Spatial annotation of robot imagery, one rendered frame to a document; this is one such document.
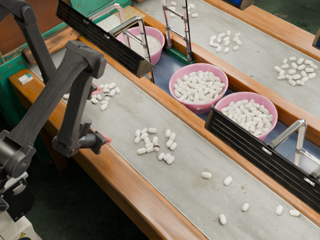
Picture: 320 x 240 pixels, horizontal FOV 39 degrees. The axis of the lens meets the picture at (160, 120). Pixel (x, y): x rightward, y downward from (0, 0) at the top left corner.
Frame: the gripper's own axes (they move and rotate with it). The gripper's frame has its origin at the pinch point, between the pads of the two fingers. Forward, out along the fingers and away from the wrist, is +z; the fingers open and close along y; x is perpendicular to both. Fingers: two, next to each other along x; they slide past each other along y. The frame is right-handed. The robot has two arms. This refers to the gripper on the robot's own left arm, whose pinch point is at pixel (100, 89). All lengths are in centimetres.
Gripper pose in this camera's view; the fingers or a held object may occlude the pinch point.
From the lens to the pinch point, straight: 204.8
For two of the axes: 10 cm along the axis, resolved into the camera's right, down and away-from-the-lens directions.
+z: 6.6, 0.2, 7.5
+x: -4.0, 8.5, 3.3
